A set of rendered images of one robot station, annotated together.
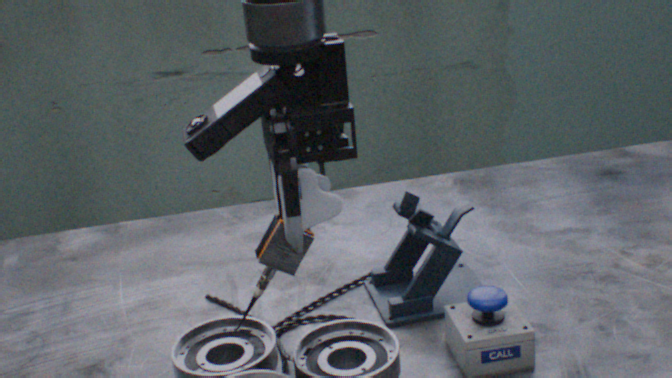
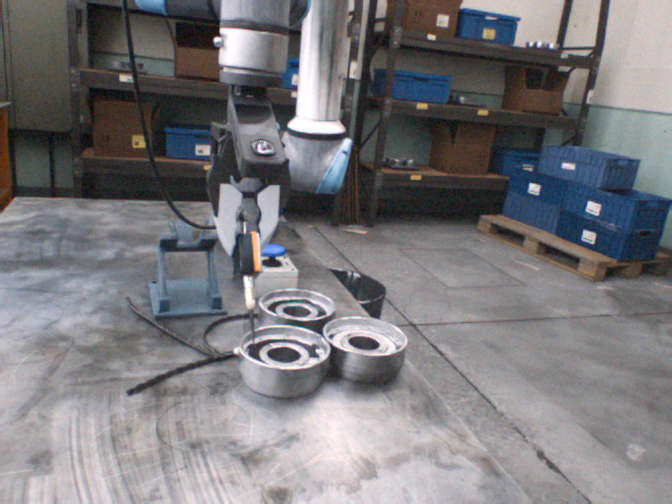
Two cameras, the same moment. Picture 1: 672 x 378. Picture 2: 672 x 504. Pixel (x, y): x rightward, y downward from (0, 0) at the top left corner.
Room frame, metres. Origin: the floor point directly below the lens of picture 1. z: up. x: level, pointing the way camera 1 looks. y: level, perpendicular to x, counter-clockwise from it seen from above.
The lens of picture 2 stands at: (0.85, 0.71, 1.14)
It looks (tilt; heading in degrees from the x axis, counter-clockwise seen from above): 17 degrees down; 258
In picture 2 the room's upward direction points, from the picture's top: 6 degrees clockwise
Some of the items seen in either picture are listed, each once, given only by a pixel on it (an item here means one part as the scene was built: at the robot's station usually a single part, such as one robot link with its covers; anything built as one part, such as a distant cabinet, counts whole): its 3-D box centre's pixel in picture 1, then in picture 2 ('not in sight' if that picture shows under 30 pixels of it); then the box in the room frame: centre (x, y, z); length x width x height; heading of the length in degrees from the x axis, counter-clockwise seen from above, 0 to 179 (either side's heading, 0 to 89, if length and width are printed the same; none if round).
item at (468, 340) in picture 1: (493, 334); (270, 274); (0.78, -0.14, 0.82); 0.08 x 0.07 x 0.05; 98
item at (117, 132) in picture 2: not in sight; (123, 127); (1.59, -3.49, 0.64); 0.49 x 0.40 x 0.37; 13
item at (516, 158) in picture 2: not in sight; (518, 162); (-1.71, -4.00, 0.56); 0.52 x 0.38 x 0.22; 5
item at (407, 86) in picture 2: not in sight; (410, 86); (-0.56, -3.83, 1.11); 0.52 x 0.38 x 0.22; 8
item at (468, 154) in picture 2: not in sight; (459, 146); (-1.09, -3.91, 0.67); 0.52 x 0.43 x 0.43; 8
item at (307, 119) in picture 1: (301, 101); (247, 127); (0.83, 0.03, 1.07); 0.09 x 0.08 x 0.12; 101
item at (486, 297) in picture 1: (487, 313); (271, 260); (0.78, -0.14, 0.85); 0.04 x 0.04 x 0.05
